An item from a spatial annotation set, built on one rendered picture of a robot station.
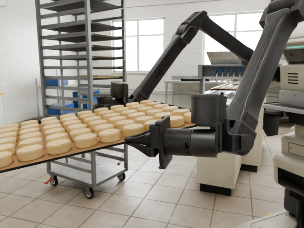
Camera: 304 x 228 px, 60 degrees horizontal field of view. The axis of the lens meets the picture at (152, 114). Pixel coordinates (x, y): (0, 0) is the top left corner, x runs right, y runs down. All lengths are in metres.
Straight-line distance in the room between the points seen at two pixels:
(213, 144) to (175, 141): 0.07
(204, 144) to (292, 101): 0.82
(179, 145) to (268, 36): 0.34
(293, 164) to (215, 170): 1.25
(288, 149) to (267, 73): 0.76
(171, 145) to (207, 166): 1.95
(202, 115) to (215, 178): 2.01
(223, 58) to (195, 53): 3.29
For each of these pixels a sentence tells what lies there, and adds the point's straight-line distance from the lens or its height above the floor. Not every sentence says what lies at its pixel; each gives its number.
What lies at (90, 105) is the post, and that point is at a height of 0.84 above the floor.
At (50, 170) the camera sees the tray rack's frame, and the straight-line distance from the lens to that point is 2.82.
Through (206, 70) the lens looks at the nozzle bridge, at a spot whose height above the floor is 1.11.
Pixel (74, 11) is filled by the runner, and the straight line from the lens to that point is 2.37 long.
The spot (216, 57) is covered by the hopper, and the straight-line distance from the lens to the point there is 3.07.
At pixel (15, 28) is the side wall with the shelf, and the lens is 5.94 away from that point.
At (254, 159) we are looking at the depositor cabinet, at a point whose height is 0.15.
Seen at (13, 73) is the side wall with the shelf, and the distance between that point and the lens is 5.79.
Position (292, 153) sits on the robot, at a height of 0.75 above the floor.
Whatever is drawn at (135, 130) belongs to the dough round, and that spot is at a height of 0.99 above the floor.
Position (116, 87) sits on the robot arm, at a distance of 1.06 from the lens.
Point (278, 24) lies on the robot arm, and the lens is 0.72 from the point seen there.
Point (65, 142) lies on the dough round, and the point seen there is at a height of 0.97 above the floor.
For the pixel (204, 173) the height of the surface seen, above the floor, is 0.19.
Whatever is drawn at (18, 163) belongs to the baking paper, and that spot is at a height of 0.94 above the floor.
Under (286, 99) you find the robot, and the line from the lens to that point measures 1.31.
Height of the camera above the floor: 1.13
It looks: 10 degrees down
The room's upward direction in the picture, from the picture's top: straight up
